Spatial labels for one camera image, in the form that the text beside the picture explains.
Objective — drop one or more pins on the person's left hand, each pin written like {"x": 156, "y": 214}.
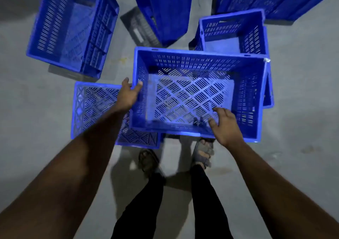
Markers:
{"x": 126, "y": 97}

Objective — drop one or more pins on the person's right hand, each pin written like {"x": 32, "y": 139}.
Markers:
{"x": 227, "y": 130}

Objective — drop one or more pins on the person's left thumb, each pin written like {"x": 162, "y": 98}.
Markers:
{"x": 137, "y": 87}

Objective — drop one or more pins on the person's right thumb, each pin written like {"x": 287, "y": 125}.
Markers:
{"x": 212, "y": 124}

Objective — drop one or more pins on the blue perforated plastic crate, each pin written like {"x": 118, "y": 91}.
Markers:
{"x": 76, "y": 24}
{"x": 190, "y": 61}
{"x": 92, "y": 103}
{"x": 172, "y": 8}
{"x": 227, "y": 44}
{"x": 275, "y": 5}

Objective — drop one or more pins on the person's left forearm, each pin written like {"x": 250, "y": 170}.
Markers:
{"x": 66, "y": 172}

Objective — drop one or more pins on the person's right forearm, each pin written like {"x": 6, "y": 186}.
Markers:
{"x": 278, "y": 191}

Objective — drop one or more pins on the person's right sandal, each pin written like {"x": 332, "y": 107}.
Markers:
{"x": 204, "y": 152}

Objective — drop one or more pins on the person's sandal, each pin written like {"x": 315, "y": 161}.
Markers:
{"x": 204, "y": 152}
{"x": 148, "y": 162}

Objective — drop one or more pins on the dark grey perforated crate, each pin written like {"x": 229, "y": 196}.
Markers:
{"x": 137, "y": 26}

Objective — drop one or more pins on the person's left sandal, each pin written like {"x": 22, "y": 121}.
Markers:
{"x": 148, "y": 162}

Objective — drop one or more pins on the person's right leg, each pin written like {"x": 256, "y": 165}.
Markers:
{"x": 209, "y": 207}

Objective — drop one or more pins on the person's leg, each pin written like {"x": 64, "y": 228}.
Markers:
{"x": 143, "y": 209}
{"x": 209, "y": 207}

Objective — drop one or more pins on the person's left leg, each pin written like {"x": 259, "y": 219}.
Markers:
{"x": 143, "y": 209}

